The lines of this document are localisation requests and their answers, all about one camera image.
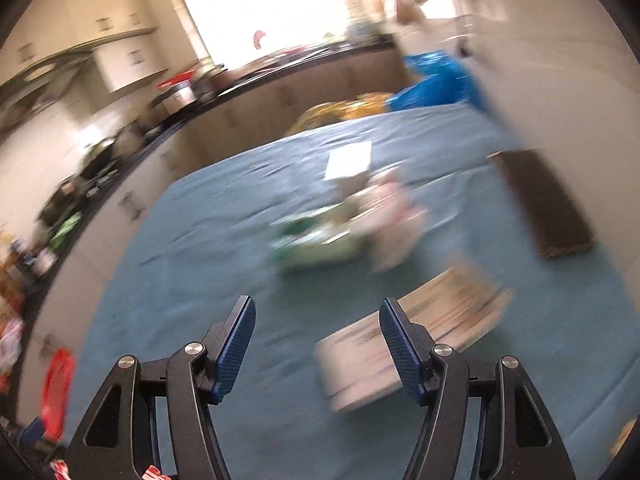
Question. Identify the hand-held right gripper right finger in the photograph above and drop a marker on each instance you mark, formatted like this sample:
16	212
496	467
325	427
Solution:
400	350

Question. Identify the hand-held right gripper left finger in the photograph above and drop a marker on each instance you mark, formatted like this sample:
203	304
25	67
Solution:
235	350

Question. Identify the red plastic basket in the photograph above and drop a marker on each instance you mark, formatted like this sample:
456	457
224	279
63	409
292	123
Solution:
57	390

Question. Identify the blue ribbed table cloth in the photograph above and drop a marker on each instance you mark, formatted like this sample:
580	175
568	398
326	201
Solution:
200	260

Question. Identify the small white box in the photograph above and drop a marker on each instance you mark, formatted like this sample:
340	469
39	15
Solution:
350	160

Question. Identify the brown cardboard box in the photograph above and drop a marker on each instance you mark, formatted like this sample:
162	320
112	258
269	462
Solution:
545	205

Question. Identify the green leafy vegetable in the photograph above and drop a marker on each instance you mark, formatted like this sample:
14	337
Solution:
67	230

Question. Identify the yellow plastic bag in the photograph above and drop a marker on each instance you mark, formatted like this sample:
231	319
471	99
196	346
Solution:
325	112

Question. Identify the blue plastic bag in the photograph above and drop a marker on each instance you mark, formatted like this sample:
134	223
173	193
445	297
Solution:
435	80

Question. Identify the grey upper wall cabinets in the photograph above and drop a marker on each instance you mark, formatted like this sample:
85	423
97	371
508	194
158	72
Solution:
125	60

